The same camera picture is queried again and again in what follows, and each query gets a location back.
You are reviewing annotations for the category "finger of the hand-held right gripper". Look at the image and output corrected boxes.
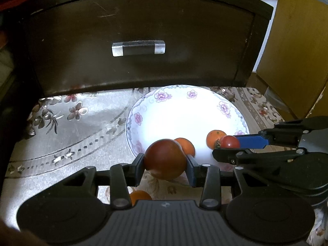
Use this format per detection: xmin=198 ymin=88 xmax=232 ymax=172
xmin=233 ymin=116 xmax=328 ymax=149
xmin=212 ymin=147 xmax=308 ymax=182

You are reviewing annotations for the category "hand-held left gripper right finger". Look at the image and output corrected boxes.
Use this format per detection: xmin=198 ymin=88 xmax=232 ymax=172
xmin=186 ymin=154 xmax=269 ymax=209

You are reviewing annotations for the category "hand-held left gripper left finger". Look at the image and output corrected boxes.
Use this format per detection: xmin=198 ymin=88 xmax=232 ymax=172
xmin=61 ymin=153 xmax=145 ymax=210

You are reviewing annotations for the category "red cherry tomato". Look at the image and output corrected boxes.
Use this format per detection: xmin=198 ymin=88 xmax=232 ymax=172
xmin=215 ymin=135 xmax=241 ymax=149

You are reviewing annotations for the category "dark red tomato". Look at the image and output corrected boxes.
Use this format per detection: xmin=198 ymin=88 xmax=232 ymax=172
xmin=143 ymin=139 xmax=188 ymax=181

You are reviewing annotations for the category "white floral plate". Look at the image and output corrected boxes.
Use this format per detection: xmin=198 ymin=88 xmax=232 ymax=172
xmin=125 ymin=84 xmax=251 ymax=165

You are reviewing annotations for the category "small orange tangerine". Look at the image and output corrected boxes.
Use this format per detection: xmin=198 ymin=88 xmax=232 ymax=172
xmin=174 ymin=138 xmax=196 ymax=158
xmin=206 ymin=130 xmax=227 ymax=149
xmin=129 ymin=190 xmax=153 ymax=207

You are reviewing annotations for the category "floral silver tablecloth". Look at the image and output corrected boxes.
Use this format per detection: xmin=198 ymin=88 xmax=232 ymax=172
xmin=0 ymin=86 xmax=328 ymax=246

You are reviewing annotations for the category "yellow board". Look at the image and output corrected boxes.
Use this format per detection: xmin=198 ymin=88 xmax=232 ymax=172
xmin=256 ymin=0 xmax=328 ymax=120

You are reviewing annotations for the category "dark wooden drawer cabinet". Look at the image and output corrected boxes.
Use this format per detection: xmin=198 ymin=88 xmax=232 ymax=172
xmin=15 ymin=0 xmax=274 ymax=98

